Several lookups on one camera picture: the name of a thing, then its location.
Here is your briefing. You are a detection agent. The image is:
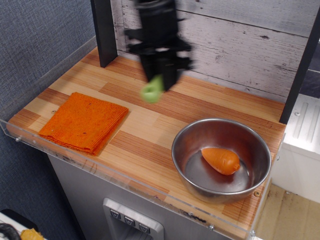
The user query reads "orange plastic carrot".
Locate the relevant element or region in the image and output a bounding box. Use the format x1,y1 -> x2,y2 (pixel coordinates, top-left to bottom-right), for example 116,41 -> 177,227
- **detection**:
201,147 -> 241,176

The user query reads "clear acrylic table guard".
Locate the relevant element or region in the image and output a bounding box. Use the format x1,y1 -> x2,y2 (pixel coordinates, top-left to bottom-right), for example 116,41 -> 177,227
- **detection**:
0,37 -> 285,240

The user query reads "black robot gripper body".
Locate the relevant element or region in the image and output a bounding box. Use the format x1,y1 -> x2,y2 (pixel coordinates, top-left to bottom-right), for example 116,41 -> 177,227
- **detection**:
124,7 -> 192,70

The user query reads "dark left shelf post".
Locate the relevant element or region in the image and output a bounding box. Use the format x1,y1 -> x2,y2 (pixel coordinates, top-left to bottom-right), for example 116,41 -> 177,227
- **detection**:
90,0 -> 118,68

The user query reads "grey toy fridge cabinet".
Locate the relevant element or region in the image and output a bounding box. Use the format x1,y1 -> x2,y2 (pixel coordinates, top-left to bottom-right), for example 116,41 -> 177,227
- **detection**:
48,156 -> 226,240

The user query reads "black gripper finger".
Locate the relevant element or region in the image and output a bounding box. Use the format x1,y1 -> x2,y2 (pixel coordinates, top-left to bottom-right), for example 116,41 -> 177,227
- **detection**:
162,63 -> 185,91
140,55 -> 164,82

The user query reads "dark right shelf post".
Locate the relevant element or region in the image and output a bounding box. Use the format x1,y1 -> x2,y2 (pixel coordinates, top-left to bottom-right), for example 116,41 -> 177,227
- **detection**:
279,9 -> 320,124

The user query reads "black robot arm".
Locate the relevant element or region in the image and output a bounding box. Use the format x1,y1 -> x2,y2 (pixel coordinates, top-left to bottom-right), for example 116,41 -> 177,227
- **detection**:
124,0 -> 192,91

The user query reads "folded orange cloth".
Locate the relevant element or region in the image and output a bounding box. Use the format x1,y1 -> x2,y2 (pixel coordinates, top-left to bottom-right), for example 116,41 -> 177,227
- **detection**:
39,92 -> 129,156

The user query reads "silver metal bowl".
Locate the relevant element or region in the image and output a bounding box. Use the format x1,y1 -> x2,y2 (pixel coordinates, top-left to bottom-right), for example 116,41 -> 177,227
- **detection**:
171,118 -> 272,204

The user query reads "dark shelf post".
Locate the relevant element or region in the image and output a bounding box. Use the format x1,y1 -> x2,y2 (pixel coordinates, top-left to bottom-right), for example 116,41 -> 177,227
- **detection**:
90,0 -> 118,68
279,9 -> 320,124

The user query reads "silver dispenser button panel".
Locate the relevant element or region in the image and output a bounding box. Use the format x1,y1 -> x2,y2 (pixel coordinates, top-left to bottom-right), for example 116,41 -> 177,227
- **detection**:
103,197 -> 165,240

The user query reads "white ribbed side unit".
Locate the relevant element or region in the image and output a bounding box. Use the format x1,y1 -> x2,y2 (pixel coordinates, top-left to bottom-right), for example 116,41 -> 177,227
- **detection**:
270,94 -> 320,203

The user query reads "green handled grey spatula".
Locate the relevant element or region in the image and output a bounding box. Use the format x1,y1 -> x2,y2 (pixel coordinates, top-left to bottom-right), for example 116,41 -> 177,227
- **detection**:
140,74 -> 165,104

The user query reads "black braided cable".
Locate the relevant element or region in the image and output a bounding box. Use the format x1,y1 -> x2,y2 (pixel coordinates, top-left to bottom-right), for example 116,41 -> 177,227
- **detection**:
0,222 -> 21,240

